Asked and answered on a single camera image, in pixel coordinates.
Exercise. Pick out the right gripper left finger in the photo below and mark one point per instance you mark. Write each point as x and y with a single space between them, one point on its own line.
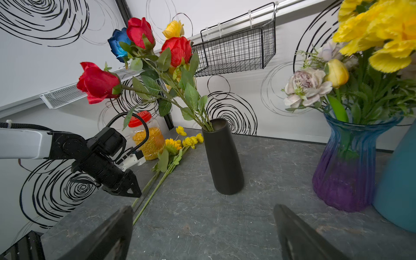
110 241

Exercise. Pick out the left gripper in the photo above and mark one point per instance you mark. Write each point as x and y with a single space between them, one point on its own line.
95 160

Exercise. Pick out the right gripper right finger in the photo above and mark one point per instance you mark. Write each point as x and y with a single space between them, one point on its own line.
299 241

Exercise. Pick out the sunflower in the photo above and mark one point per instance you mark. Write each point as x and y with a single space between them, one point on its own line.
166 155

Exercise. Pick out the yellow poppy stem large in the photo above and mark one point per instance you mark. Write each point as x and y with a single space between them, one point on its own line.
187 143

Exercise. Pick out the black vase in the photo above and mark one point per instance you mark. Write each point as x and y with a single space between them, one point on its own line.
224 163

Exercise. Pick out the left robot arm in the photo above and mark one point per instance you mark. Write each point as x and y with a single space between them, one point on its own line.
28 141

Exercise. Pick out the purple glass vase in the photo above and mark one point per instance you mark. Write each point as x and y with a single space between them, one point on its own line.
345 175

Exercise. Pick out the teal ceramic vase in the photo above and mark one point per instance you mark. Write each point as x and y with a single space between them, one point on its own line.
395 198

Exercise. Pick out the red rose low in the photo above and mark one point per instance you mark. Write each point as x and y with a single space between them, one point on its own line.
99 84

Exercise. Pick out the blue rose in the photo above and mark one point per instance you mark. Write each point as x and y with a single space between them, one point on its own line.
114 42

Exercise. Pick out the red rose top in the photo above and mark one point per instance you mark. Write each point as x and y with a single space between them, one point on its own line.
140 32

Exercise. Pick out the yellow carnation bouquet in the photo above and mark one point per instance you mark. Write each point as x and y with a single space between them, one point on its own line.
366 73

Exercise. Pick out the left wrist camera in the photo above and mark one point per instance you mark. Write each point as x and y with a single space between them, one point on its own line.
135 159

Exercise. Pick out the black wire basket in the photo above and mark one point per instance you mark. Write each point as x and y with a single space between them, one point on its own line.
246 42

